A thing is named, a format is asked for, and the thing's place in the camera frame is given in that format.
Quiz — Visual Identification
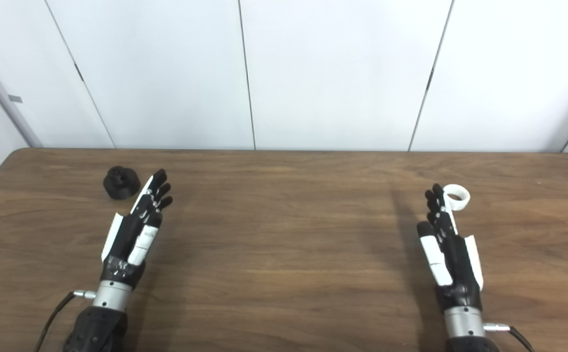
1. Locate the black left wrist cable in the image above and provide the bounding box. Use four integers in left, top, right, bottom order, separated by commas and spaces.
34, 290, 98, 352

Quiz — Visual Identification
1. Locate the round black part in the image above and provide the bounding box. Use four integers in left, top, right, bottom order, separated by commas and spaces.
103, 166, 141, 200

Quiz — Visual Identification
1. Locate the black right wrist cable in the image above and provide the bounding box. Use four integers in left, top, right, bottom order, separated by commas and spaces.
483, 323, 536, 352

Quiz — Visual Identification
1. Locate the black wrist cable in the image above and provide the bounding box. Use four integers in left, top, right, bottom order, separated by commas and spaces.
483, 323, 536, 352
34, 290, 98, 352

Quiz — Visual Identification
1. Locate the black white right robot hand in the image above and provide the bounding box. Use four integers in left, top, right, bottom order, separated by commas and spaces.
416, 183, 485, 313

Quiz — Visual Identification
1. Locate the white ring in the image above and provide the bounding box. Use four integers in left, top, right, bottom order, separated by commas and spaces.
443, 184, 471, 211

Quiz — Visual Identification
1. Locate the gray wall corner post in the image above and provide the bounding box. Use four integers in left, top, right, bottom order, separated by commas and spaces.
0, 38, 44, 148

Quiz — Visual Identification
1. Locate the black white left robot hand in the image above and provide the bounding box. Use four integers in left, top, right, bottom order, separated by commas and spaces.
100, 169, 174, 290

